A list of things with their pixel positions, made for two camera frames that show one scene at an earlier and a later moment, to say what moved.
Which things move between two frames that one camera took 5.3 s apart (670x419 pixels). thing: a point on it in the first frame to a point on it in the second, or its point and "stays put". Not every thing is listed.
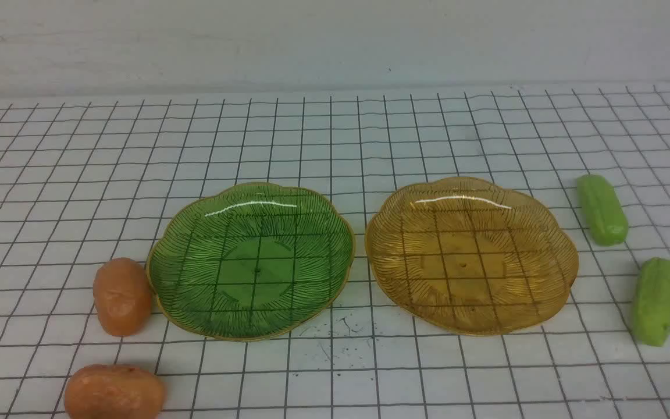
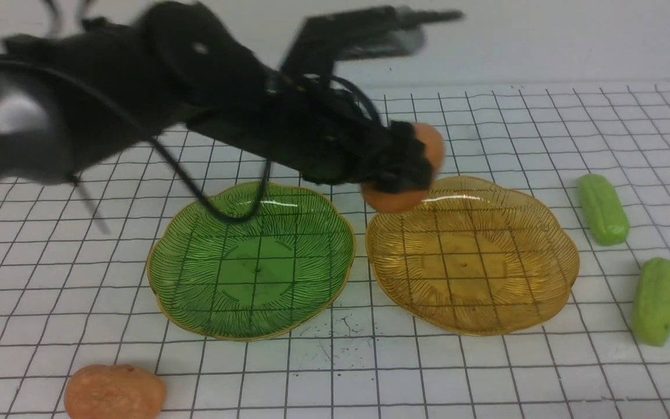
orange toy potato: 122,294 to 396,202
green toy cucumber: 655,301 stays put
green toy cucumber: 608,222 stays put
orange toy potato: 116,391 stays put
